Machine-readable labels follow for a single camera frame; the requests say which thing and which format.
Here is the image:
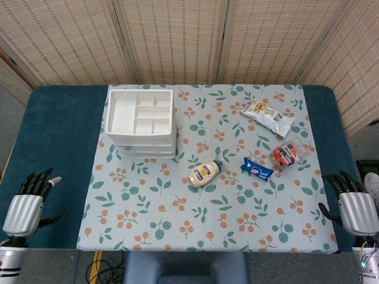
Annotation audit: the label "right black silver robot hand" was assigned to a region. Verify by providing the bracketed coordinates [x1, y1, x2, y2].
[317, 170, 379, 236]

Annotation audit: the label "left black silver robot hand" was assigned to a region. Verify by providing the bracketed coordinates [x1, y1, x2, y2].
[2, 167, 68, 237]

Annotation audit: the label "clear plastic storage bin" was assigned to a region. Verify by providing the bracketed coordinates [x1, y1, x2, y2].
[114, 141, 176, 151]

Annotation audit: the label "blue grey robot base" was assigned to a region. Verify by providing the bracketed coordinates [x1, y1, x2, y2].
[123, 251, 251, 284]

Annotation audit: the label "white drawer organizer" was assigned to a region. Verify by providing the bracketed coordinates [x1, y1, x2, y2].
[105, 88, 178, 159]

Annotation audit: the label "white shoe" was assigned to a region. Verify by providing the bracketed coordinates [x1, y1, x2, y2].
[363, 172, 379, 208]

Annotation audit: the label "teal fabric table cover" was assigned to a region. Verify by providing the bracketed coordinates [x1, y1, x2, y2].
[0, 85, 371, 251]

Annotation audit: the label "clear pack of red snacks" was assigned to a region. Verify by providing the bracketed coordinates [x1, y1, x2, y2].
[268, 137, 315, 172]

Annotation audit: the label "blue snack packet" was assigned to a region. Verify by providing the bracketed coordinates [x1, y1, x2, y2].
[240, 156, 275, 182]

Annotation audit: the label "silver snack bag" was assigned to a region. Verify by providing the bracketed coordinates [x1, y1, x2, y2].
[239, 97, 297, 137]

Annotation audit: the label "floral print tablecloth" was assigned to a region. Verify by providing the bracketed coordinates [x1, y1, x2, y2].
[76, 84, 339, 254]

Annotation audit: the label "mayonnaise squeeze bottle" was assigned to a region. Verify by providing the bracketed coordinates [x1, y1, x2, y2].
[187, 159, 223, 189]

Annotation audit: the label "bamboo folding screen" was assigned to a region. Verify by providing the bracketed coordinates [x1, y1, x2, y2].
[0, 0, 379, 138]

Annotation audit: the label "black floor cables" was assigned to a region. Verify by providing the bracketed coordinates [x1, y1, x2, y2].
[85, 251, 126, 284]

